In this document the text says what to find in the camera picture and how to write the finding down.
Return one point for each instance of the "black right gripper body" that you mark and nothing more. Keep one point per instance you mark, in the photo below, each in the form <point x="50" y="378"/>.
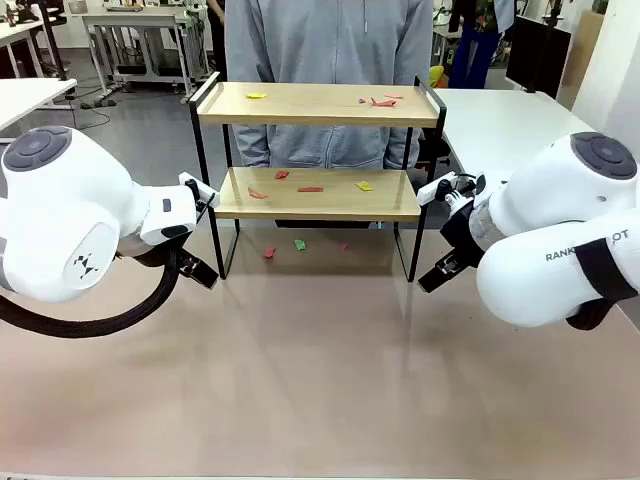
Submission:
<point x="462" y="230"/>

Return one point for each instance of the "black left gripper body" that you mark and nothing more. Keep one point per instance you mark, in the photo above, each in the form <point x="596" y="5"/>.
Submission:
<point x="170" y="246"/>

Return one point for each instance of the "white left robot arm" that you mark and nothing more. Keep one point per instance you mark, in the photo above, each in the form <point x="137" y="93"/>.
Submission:
<point x="60" y="200"/>

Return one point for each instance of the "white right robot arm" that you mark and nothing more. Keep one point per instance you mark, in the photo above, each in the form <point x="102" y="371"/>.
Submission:
<point x="560" y="190"/>

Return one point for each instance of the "person's right forearm grey sleeve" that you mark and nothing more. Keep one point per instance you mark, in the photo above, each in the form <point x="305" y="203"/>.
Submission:
<point x="252" y="145"/>

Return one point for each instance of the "person's left forearm grey sleeve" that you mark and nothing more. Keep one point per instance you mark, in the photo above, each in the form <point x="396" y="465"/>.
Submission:
<point x="400" y="147"/>

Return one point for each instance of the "curled red paper scrap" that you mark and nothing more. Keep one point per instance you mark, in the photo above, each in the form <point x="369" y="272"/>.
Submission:
<point x="257" y="193"/>

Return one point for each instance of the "green paper scrap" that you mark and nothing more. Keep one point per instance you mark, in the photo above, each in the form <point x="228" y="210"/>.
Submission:
<point x="300" y="244"/>

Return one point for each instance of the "yellow paper scrap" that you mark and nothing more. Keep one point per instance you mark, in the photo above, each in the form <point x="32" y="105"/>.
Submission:
<point x="256" y="95"/>
<point x="364" y="186"/>

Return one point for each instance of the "rectangular red paper scrap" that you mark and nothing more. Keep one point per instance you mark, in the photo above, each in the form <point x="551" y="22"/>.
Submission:
<point x="310" y="189"/>

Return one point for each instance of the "crumpled red paper scrap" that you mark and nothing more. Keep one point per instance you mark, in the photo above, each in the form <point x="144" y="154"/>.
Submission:
<point x="384" y="103"/>

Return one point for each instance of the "person in blue trousers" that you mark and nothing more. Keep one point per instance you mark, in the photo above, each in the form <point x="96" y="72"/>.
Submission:
<point x="475" y="55"/>

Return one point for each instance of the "black monitor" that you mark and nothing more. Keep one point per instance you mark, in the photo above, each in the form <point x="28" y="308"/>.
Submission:
<point x="537" y="55"/>

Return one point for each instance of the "person in dark clothes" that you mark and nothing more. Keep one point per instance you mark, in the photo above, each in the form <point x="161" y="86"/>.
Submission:
<point x="217" y="40"/>

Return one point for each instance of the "brown cardboard sheet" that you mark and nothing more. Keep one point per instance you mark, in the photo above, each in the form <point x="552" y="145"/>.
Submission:
<point x="587" y="50"/>

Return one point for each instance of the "person in grey hoodie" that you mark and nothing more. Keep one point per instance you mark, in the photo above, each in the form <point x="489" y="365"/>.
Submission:
<point x="325" y="40"/>

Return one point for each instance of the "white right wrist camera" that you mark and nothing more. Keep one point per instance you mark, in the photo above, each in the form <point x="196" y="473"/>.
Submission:
<point x="425" y="194"/>

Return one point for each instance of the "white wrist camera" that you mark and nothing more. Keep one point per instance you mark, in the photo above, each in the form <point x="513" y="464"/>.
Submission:
<point x="187" y="178"/>
<point x="425" y="194"/>

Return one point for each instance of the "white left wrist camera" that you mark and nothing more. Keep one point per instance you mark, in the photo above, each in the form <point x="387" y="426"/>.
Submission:
<point x="187" y="178"/>

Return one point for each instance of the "black frame wooden shelf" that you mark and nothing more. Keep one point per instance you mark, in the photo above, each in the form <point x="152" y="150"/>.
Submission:
<point x="320" y="107"/>

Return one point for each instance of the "white desk with metal frame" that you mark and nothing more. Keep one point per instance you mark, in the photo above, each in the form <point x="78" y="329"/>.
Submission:
<point x="135" y="20"/>

